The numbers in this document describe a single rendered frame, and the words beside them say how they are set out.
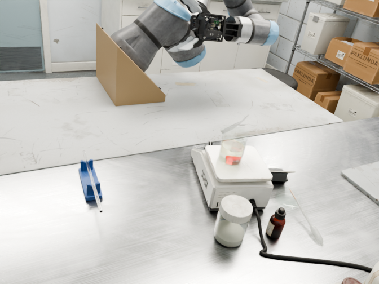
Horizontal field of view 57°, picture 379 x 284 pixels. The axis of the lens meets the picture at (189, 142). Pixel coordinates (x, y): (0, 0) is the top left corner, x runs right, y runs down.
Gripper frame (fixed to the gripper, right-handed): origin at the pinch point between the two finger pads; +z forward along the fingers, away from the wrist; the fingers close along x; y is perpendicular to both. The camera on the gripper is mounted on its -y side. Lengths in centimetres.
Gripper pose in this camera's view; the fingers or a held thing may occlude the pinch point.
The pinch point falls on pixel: (168, 21)
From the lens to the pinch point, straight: 101.3
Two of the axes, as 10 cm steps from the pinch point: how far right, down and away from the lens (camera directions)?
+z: -8.8, 0.6, -4.7
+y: 4.5, 3.6, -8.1
